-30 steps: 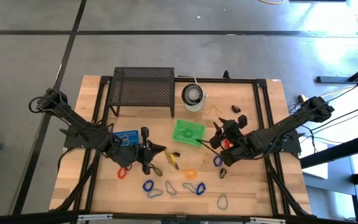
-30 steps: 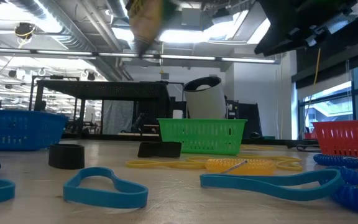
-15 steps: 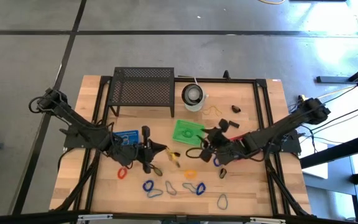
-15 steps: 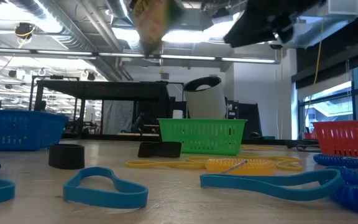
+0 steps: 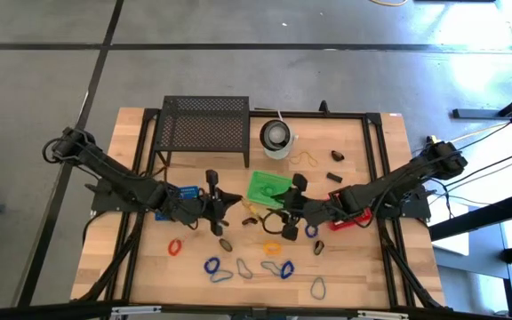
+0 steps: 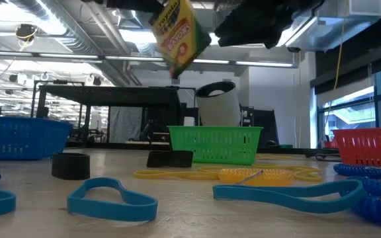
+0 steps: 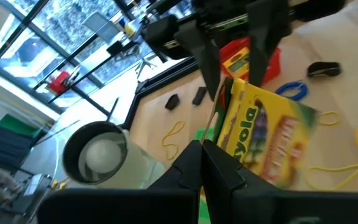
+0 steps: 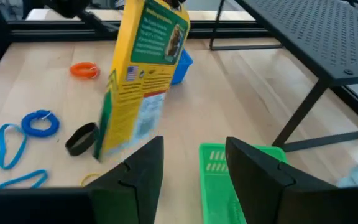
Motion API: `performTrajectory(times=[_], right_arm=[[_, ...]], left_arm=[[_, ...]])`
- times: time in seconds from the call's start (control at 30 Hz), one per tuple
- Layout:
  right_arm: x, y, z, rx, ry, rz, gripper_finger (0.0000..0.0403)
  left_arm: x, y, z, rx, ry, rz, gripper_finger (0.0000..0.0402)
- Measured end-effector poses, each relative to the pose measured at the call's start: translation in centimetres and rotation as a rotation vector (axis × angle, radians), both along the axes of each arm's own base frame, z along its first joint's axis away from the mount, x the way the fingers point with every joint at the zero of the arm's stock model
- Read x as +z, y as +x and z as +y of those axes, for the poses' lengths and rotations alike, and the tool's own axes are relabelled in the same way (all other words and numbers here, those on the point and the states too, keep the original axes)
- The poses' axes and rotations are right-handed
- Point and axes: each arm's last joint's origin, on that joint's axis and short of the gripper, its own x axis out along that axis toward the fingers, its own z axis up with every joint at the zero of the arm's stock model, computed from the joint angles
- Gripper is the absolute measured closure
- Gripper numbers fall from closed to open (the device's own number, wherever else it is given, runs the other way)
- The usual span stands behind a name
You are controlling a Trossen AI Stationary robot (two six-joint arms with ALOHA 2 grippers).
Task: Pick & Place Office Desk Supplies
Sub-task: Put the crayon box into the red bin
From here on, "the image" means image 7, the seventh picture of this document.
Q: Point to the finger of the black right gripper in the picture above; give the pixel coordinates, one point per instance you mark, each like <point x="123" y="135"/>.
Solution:
<point x="204" y="56"/>
<point x="266" y="31"/>

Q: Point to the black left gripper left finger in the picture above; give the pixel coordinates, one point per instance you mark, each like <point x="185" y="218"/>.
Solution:
<point x="120" y="208"/>

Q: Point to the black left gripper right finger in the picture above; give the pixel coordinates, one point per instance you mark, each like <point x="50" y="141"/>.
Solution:
<point x="275" y="208"/>

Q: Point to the small black rectangular block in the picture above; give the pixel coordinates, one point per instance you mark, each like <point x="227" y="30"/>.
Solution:
<point x="199" y="96"/>

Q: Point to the small black rounded clip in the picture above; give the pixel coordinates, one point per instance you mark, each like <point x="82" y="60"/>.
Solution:
<point x="171" y="102"/>

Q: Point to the blue spiral coil wristband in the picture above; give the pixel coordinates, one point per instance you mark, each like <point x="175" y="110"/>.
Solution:
<point x="304" y="91"/>

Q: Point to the large yellow crayon box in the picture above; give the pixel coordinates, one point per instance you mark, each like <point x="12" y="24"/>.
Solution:
<point x="259" y="130"/>

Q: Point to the small yellow crayon box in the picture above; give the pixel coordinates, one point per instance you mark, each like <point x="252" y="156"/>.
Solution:
<point x="236" y="63"/>

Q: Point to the red plastic basket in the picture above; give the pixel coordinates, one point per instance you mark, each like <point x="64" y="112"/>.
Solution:
<point x="272" y="67"/>

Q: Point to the white cylinder with black rim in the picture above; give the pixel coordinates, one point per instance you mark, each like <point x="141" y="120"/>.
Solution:
<point x="135" y="168"/>

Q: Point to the grey flat panel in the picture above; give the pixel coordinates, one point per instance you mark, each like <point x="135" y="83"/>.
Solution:
<point x="101" y="27"/>

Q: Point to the red box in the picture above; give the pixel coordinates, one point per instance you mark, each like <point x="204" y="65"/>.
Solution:
<point x="57" y="83"/>

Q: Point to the green board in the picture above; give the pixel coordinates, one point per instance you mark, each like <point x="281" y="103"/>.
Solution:
<point x="17" y="126"/>

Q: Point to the black table frame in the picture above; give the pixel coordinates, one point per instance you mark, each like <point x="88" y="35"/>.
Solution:
<point x="154" y="81"/>

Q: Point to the glass window wall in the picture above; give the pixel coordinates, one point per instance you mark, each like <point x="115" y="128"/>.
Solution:
<point x="57" y="25"/>

